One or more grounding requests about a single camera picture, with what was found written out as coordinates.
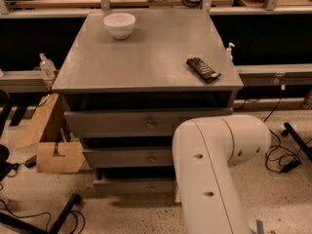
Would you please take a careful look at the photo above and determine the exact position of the grey bottom drawer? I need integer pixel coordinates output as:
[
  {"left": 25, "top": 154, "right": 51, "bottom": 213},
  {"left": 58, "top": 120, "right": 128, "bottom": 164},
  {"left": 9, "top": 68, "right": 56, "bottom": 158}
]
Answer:
[{"left": 94, "top": 177, "right": 176, "bottom": 194}]

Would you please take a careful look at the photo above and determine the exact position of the grey drawer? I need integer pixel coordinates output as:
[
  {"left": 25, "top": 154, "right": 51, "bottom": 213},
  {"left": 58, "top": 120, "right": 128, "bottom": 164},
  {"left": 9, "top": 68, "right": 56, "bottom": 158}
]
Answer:
[
  {"left": 64, "top": 107, "right": 233, "bottom": 138},
  {"left": 83, "top": 147, "right": 173, "bottom": 169},
  {"left": 94, "top": 177, "right": 176, "bottom": 194}
]

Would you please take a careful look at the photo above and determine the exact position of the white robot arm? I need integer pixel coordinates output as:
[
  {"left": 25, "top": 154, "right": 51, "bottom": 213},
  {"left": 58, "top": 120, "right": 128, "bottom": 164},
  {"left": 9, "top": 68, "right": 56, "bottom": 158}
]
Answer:
[{"left": 173, "top": 115, "right": 271, "bottom": 234}]

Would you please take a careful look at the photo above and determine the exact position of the grey middle drawer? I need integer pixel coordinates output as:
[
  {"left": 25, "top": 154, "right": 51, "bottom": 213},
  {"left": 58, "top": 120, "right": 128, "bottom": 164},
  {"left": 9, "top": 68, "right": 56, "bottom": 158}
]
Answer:
[{"left": 83, "top": 147, "right": 173, "bottom": 169}]

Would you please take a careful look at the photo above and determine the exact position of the grey top drawer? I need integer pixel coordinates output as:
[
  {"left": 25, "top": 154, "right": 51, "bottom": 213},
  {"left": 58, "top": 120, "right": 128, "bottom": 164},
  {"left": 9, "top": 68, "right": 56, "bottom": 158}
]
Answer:
[{"left": 64, "top": 107, "right": 233, "bottom": 138}]

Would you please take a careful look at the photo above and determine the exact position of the grey wooden drawer cabinet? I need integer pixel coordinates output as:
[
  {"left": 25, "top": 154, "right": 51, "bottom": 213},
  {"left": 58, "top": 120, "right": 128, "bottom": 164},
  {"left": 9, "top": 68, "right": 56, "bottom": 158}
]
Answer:
[{"left": 53, "top": 9, "right": 243, "bottom": 180}]

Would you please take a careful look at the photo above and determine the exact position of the cardboard box piece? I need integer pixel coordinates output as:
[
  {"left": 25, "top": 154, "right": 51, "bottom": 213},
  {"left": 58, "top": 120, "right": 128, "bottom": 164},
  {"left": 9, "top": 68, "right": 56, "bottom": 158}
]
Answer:
[{"left": 36, "top": 142, "right": 85, "bottom": 174}]

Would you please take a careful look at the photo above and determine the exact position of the dark snack bar wrapper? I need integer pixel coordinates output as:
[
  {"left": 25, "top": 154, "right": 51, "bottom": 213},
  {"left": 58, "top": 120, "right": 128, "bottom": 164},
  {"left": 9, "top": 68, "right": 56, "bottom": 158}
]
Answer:
[{"left": 186, "top": 58, "right": 220, "bottom": 83}]

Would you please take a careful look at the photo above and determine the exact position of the black right stand leg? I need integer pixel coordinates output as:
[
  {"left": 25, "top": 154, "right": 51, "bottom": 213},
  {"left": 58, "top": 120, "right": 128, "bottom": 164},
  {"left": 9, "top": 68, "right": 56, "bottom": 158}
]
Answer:
[{"left": 284, "top": 122, "right": 312, "bottom": 162}]

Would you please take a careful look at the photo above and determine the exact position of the black stand leg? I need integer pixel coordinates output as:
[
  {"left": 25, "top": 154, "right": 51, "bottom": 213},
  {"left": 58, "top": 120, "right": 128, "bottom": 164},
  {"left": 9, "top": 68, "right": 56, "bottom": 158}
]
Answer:
[
  {"left": 0, "top": 193, "right": 83, "bottom": 234},
  {"left": 284, "top": 122, "right": 312, "bottom": 162}
]

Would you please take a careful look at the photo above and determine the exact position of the white pump bottle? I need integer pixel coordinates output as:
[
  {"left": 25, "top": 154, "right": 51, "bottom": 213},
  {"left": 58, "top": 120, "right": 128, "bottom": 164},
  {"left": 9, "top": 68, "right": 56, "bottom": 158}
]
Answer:
[{"left": 226, "top": 42, "right": 235, "bottom": 60}]

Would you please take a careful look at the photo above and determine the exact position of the black chair base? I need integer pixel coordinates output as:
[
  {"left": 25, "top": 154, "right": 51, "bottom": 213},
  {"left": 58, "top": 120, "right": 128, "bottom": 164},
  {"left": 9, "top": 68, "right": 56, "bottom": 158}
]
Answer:
[{"left": 0, "top": 89, "right": 20, "bottom": 183}]

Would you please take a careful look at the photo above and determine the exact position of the white ceramic bowl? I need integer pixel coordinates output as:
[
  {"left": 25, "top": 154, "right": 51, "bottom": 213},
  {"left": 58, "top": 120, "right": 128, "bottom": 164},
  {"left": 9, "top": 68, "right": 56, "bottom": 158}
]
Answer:
[{"left": 103, "top": 13, "right": 136, "bottom": 39}]

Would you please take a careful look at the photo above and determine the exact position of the clear sanitizer bottle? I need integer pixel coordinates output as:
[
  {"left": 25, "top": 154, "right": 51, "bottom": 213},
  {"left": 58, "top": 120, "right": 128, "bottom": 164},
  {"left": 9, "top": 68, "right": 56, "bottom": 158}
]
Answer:
[{"left": 39, "top": 53, "right": 57, "bottom": 78}]

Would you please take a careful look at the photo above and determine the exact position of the black floor cable bundle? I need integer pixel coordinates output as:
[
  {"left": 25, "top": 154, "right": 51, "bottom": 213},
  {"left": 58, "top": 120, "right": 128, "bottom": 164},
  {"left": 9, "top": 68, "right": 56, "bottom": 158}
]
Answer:
[{"left": 261, "top": 97, "right": 303, "bottom": 175}]

